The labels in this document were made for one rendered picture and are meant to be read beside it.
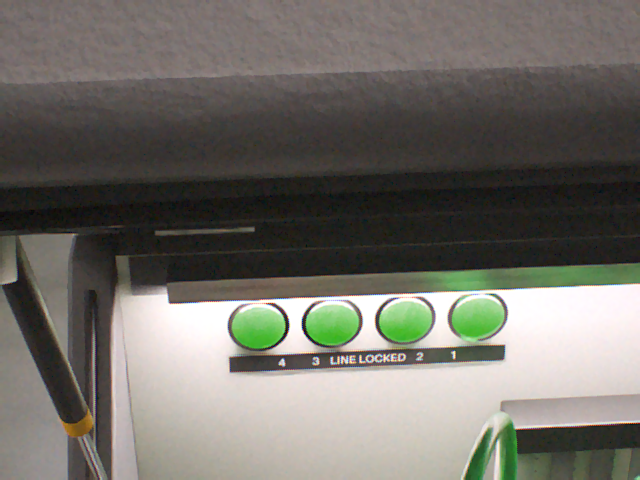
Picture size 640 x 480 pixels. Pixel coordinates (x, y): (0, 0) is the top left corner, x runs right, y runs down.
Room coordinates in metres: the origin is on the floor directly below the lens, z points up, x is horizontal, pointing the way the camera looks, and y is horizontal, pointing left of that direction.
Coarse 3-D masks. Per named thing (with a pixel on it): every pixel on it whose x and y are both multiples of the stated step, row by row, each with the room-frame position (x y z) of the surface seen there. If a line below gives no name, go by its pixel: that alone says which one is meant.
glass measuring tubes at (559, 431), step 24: (504, 408) 0.85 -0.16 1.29; (528, 408) 0.85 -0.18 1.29; (552, 408) 0.85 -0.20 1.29; (576, 408) 0.85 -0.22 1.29; (600, 408) 0.85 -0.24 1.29; (624, 408) 0.85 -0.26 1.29; (528, 432) 0.83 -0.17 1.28; (552, 432) 0.83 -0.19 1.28; (576, 432) 0.83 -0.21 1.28; (600, 432) 0.83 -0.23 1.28; (624, 432) 0.83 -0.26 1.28; (528, 456) 0.83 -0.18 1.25; (552, 456) 0.86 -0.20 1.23; (576, 456) 0.86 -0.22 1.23; (600, 456) 0.84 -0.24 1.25; (624, 456) 0.86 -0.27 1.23
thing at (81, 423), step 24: (24, 264) 0.55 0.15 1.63; (24, 288) 0.55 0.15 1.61; (24, 312) 0.56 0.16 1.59; (48, 312) 0.57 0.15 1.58; (24, 336) 0.57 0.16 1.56; (48, 336) 0.57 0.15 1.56; (48, 360) 0.58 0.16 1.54; (48, 384) 0.59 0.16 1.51; (72, 384) 0.60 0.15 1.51; (72, 408) 0.61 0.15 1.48; (72, 432) 0.62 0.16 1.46; (96, 456) 0.65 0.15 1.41
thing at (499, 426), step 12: (492, 420) 0.68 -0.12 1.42; (504, 420) 0.69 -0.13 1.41; (480, 432) 0.66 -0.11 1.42; (492, 432) 0.66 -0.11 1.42; (504, 432) 0.72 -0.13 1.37; (480, 444) 0.64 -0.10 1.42; (492, 444) 0.65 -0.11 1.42; (504, 444) 0.74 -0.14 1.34; (516, 444) 0.75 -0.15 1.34; (468, 456) 0.64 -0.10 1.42; (480, 456) 0.63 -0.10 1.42; (504, 456) 0.75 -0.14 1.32; (516, 456) 0.76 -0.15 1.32; (468, 468) 0.62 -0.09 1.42; (480, 468) 0.62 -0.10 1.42; (504, 468) 0.76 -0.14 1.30; (516, 468) 0.76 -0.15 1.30
